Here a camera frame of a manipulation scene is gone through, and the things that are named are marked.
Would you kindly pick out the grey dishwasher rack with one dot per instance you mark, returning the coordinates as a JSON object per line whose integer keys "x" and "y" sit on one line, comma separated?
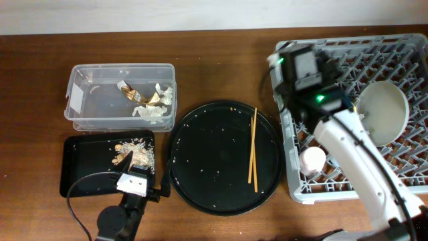
{"x": 399, "y": 59}

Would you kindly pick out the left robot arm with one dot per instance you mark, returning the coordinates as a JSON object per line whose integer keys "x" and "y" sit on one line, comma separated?
{"x": 114, "y": 223}

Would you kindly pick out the gold candy wrapper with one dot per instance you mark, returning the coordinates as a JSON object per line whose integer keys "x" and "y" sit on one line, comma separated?
{"x": 136, "y": 96}

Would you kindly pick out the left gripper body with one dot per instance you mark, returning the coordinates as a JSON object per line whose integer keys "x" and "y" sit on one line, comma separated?
{"x": 153, "y": 195}

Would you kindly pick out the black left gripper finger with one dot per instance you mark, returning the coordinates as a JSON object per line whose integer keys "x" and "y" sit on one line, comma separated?
{"x": 126, "y": 162}
{"x": 165, "y": 186}

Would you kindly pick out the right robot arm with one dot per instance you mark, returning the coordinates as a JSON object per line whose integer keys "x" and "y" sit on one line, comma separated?
{"x": 309, "y": 94}

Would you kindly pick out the grey plate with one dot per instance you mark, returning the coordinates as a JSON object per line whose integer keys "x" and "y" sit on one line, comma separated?
{"x": 384, "y": 112}

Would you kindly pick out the clear plastic waste bin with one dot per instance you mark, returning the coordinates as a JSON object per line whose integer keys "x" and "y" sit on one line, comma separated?
{"x": 96, "y": 104}

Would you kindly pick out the black rectangular tray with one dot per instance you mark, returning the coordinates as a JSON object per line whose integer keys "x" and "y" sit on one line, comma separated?
{"x": 84, "y": 155}

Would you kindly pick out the pink cup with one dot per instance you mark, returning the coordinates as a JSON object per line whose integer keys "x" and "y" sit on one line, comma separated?
{"x": 312, "y": 160}

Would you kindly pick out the wooden chopstick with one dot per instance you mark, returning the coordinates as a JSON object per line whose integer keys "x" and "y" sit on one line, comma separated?
{"x": 254, "y": 164}
{"x": 251, "y": 149}

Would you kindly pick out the white tissue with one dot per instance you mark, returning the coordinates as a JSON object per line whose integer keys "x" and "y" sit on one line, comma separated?
{"x": 157, "y": 105}

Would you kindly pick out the food scraps pile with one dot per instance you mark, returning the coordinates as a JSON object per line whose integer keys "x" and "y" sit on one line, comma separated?
{"x": 142, "y": 154}

